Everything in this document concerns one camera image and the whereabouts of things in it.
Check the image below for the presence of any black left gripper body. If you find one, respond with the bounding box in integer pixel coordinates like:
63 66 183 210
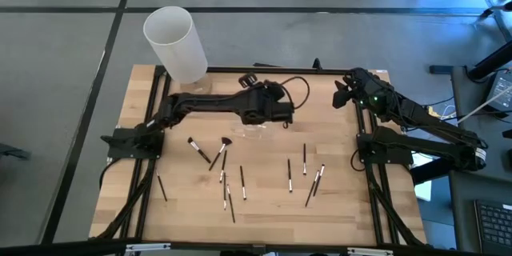
239 72 296 124

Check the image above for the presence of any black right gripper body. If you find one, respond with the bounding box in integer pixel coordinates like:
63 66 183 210
332 67 375 110

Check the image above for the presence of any black fan makeup brush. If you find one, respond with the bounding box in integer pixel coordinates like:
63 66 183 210
208 136 234 172

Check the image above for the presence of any short thick black makeup brush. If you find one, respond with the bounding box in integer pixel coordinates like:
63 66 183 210
187 137 212 165

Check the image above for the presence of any thin black eyeliner brush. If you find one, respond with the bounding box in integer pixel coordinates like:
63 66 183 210
155 170 169 203

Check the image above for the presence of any clear acrylic brush organizer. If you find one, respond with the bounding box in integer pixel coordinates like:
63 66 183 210
229 122 268 141

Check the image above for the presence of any table lamp white cylindrical shade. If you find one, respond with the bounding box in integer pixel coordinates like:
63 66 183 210
142 6 214 101

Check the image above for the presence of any black table leg beam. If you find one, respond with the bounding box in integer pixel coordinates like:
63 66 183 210
410 155 461 185

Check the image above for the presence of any white paper sheet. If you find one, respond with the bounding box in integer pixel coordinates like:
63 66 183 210
411 150 434 203

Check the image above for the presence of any thick black pole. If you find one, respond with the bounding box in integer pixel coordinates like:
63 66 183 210
466 41 512 82

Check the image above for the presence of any grey desk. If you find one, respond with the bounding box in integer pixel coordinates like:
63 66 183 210
450 65 512 181

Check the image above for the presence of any black stand leg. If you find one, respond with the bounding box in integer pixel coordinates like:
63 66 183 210
478 0 512 19

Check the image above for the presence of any dark desk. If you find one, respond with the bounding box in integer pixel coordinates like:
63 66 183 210
447 170 512 255

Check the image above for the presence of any black keyboard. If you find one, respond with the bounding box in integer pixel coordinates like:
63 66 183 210
474 198 512 255

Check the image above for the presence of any dark floor object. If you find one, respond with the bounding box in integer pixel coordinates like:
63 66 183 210
0 142 31 161

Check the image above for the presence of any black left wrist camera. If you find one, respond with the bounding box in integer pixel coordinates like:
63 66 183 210
259 81 287 102

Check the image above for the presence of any black left wrist camera cable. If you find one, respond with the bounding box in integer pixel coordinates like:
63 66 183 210
279 75 311 111

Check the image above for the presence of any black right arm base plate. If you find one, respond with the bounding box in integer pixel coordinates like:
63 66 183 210
357 132 414 166

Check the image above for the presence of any black right base cable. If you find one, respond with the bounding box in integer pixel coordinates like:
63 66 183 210
350 148 363 173

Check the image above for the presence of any black base cable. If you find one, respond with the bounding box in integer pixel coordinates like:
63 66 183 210
350 148 363 173
98 157 121 191

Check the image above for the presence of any white cable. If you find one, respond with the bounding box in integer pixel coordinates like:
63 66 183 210
455 86 512 125

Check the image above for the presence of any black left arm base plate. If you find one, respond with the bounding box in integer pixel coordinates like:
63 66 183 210
100 126 166 160

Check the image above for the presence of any silver metal bracket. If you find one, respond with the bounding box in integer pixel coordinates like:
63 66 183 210
346 246 395 256
125 242 172 254

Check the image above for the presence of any black left base cable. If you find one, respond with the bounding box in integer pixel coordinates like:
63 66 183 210
98 157 121 191

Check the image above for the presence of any black camera gantry bar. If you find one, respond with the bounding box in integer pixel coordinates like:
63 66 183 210
0 238 512 256

